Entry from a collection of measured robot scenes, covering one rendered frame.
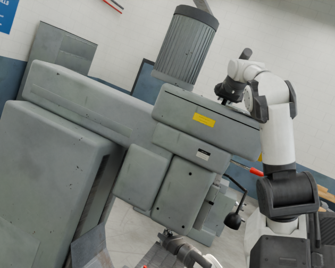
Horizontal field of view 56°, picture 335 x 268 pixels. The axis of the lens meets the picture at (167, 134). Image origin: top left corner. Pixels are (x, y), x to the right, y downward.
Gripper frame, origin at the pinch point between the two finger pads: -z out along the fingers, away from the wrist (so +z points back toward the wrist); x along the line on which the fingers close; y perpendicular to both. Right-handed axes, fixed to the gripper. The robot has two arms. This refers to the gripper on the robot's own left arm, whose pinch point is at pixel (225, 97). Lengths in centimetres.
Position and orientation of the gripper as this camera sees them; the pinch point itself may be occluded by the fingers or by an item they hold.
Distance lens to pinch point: 138.5
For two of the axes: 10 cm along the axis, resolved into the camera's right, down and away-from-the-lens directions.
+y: 3.5, -8.7, 3.6
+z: 1.3, -3.3, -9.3
